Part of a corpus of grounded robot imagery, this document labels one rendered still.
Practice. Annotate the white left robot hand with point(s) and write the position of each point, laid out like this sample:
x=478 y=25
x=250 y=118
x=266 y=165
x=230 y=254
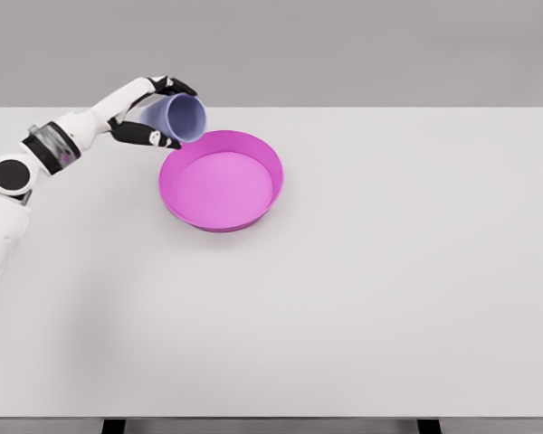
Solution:
x=117 y=105

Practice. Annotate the lavender blue cup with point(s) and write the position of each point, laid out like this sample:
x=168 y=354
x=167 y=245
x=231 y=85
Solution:
x=186 y=118

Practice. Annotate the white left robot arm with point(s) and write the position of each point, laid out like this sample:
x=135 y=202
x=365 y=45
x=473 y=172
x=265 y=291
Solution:
x=9 y=190

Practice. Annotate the magenta pink plate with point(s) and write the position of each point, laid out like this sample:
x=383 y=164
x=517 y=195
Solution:
x=221 y=183

